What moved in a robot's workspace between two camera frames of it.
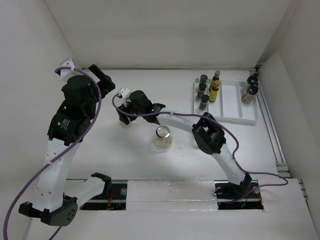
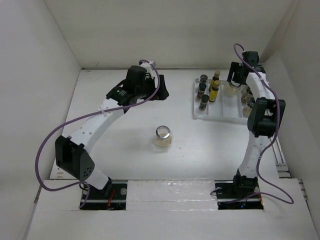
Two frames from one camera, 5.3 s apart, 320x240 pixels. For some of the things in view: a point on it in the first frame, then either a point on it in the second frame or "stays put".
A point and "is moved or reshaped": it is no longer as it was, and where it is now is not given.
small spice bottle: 204,98 stays put
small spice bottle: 202,88 stays put
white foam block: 171,195 stays put
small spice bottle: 203,78 stays put
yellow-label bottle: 213,94 stays put
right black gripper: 126,107 -> 234,67
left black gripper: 104,79 -> 161,93
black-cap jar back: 253,79 is moved or reshaped
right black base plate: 246,196 stays put
